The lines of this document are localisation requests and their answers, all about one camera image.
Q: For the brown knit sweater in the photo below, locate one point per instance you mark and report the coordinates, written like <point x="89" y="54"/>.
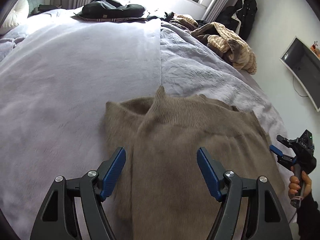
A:
<point x="161" y="193"/>

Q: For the wall mounted television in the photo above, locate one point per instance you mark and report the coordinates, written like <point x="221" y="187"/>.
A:
<point x="303" y="63"/>

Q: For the black hanging jacket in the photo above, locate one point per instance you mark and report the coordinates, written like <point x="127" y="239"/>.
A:
<point x="239" y="18"/>

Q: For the lavender embossed bed quilt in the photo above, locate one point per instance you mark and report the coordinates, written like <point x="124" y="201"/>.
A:
<point x="55" y="85"/>

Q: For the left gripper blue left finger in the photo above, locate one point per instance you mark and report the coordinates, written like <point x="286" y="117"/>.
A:
<point x="57" y="219"/>

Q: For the person's right hand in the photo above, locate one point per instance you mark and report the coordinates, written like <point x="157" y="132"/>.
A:
<point x="294" y="185"/>

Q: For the black folded garment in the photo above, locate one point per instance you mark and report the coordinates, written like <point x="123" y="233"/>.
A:
<point x="111" y="11"/>

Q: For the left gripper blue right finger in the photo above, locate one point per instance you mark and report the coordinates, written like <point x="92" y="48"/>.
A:
<point x="265" y="217"/>

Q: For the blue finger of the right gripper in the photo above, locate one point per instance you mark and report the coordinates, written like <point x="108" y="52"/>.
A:
<point x="275" y="150"/>
<point x="284" y="141"/>

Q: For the cream striped clothes pile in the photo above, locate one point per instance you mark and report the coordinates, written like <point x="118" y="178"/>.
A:
<point x="223" y="41"/>

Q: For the white round pillow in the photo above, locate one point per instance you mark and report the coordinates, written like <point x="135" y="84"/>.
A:
<point x="16" y="16"/>

